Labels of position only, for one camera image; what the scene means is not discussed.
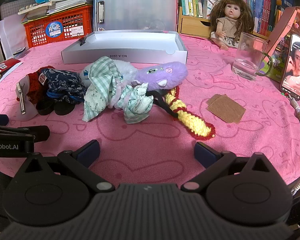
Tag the small card box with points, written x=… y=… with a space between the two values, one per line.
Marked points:
x=21 y=50

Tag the stack of books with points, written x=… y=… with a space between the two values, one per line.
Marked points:
x=70 y=2

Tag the black round cap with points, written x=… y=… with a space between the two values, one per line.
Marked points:
x=45 y=107
x=64 y=108

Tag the pink bunny-print towel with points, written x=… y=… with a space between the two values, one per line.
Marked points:
x=140 y=142

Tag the green checked cloth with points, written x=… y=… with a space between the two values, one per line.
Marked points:
x=102 y=80

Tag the pink folding stand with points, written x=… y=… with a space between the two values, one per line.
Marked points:
x=282 y=30

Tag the translucent plastic sheet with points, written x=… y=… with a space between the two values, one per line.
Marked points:
x=7 y=32

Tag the long-haired baby doll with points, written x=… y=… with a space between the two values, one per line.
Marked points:
x=230 y=22

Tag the purple plush toy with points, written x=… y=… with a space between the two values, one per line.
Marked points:
x=160 y=76

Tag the dark blue patterned pouch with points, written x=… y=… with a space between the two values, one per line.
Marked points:
x=62 y=80

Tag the red envelope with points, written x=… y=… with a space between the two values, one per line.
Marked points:
x=4 y=66

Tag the red plastic crate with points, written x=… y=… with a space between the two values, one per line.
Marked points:
x=70 y=22

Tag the large brown cardboard piece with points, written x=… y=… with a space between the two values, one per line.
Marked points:
x=227 y=110

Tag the grey grid cutting mat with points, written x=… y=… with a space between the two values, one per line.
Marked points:
x=9 y=7

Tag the white storage box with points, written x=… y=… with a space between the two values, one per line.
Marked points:
x=140 y=55

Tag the white paper sheet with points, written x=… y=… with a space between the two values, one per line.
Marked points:
x=13 y=70

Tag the translucent metal hair clip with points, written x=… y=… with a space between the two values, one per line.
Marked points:
x=21 y=100

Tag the clear plastic clip folder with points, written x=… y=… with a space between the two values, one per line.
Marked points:
x=140 y=7

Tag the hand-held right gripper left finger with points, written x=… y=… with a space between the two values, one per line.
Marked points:
x=90 y=150

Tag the wooden drawer organizer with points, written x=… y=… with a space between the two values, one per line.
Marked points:
x=192 y=26

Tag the small brown cardboard piece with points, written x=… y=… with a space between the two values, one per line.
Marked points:
x=212 y=100

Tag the smartphone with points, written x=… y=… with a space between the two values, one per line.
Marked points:
x=296 y=65

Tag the clear glass mug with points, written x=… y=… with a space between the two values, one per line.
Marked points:
x=250 y=55

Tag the colourful picture book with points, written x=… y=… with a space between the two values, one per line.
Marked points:
x=275 y=67

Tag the red knitted hat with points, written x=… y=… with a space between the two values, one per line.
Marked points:
x=36 y=85

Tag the yellow red knitted scarf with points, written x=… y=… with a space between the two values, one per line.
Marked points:
x=190 y=117

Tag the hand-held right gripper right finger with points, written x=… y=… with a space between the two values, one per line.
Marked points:
x=205 y=152

